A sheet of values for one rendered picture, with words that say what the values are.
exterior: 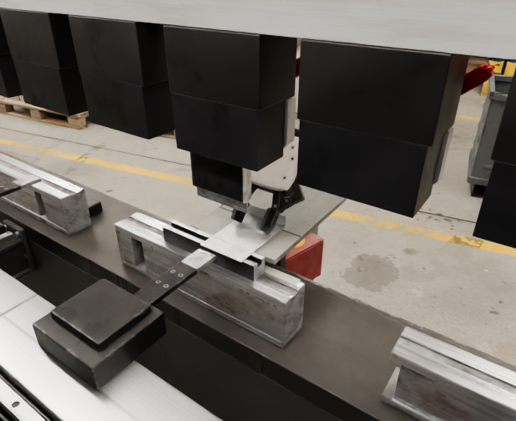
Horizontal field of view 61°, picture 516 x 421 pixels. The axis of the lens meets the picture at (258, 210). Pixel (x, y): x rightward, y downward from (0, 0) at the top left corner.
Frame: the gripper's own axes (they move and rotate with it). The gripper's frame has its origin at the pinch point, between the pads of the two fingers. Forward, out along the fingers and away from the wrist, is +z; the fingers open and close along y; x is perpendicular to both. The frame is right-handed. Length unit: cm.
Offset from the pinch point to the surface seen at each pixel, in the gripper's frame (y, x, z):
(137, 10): -10.1, -30.0, -17.7
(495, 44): 32.3, -29.8, -17.4
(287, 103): 9.1, -18.4, -13.9
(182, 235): -8.8, -5.1, 7.7
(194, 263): -1.1, -9.4, 10.6
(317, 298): 11.8, 12.3, 9.2
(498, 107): 6, 215, -132
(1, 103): -443, 181, -36
